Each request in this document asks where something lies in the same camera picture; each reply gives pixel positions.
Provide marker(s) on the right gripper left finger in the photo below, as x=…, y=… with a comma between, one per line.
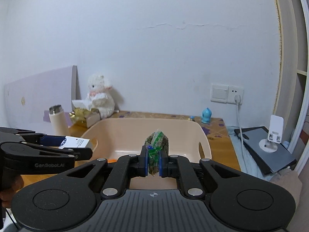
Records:
x=122, y=171

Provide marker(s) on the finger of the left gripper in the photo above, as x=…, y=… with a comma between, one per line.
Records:
x=28, y=136
x=16, y=151

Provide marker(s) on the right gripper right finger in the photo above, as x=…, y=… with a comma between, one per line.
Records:
x=180, y=168

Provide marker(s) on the green snack bag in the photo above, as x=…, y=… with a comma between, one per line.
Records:
x=154, y=143

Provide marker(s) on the orange sock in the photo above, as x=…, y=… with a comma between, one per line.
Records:
x=111, y=160

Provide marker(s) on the person's left hand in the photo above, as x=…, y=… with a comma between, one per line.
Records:
x=8, y=194

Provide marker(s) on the beige plastic storage basket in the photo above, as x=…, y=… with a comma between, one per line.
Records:
x=116, y=137

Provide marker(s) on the lilac headboard panel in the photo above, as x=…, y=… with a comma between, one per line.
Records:
x=28, y=100

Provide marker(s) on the cream thermos bottle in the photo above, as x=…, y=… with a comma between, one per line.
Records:
x=58, y=121

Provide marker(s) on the blue bird figurine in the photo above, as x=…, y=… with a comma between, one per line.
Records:
x=206, y=116

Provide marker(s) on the gold tissue box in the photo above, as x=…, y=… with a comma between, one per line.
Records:
x=83, y=115

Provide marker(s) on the light blue blanket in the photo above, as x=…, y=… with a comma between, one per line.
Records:
x=245, y=160

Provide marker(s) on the white plush lamb toy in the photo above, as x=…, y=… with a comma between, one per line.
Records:
x=99, y=95

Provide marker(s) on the grey laptop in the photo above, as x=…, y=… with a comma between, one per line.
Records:
x=270, y=157

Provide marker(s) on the white phone stand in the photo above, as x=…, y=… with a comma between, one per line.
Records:
x=274, y=135

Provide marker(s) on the beige grey clothing pile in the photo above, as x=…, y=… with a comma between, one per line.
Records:
x=289, y=180

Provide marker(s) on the white wall switch socket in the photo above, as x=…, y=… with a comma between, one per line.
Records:
x=226, y=93

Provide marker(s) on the white door frame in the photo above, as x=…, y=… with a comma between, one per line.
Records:
x=299, y=108

